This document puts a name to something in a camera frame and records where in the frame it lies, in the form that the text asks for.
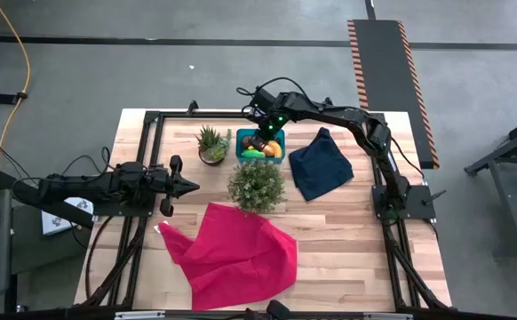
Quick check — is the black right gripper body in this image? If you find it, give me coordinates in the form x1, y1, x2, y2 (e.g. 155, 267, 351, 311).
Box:
245, 102, 291, 138

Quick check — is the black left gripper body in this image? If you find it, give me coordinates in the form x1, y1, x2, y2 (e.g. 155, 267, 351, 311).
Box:
145, 154, 184, 218

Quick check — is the teal plastic container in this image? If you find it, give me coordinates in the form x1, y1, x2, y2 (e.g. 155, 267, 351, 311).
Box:
235, 128, 286, 164

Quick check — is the potted succulent plant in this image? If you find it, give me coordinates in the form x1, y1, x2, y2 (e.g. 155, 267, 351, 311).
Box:
195, 124, 233, 168

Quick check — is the bushy potted plant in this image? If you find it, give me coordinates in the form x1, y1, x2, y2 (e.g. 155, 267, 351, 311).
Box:
227, 159, 286, 214

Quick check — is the navy blue cloth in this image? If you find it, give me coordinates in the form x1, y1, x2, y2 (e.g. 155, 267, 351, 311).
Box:
288, 126, 355, 203

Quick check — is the red cloth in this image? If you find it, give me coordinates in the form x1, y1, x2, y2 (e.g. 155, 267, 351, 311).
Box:
156, 202, 298, 311

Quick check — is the white printed box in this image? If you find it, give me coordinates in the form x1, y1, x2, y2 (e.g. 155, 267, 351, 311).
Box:
39, 196, 94, 236

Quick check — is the black striped floor mat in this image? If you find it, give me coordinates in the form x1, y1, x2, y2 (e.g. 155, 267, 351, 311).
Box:
346, 19, 441, 171

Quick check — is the black jointed device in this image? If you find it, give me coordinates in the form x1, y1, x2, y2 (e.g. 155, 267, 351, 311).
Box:
265, 299, 291, 320

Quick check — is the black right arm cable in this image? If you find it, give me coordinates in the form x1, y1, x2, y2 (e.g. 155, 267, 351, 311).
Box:
235, 76, 306, 97

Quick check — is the black aluminium table frame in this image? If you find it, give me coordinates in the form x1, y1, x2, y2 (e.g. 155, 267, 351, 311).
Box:
75, 96, 454, 320

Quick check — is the yellow cable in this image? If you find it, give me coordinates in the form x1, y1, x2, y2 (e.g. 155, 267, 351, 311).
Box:
0, 0, 32, 171

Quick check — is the black cable bracket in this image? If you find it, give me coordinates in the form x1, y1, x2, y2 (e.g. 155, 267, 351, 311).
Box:
0, 91, 28, 107

